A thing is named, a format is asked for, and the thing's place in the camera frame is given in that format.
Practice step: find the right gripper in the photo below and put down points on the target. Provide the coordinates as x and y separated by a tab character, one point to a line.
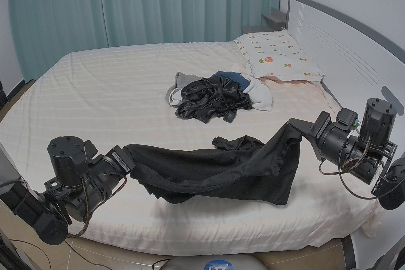
335	143

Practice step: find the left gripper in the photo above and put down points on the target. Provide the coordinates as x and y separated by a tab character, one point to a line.
109	177

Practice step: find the black trousers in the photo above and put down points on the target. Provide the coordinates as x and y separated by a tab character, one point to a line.
221	173

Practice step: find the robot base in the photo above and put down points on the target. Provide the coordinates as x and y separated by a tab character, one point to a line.
215	262

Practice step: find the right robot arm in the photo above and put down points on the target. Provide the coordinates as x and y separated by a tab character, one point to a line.
378	123

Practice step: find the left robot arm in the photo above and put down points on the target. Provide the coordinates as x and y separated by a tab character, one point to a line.
65	161

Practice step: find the pile of clothes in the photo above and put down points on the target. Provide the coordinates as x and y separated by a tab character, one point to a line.
208	98

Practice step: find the bed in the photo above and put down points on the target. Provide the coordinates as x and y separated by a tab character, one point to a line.
126	79

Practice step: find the white printed pillow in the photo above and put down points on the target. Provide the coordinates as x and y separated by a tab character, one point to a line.
278	53

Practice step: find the grey bedside table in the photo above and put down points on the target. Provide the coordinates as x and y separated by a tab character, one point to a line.
275	18

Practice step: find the dark grey chest of drawers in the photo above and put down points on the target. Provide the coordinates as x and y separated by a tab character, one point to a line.
3	96

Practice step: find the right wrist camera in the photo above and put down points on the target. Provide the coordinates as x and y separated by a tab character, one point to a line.
346	118

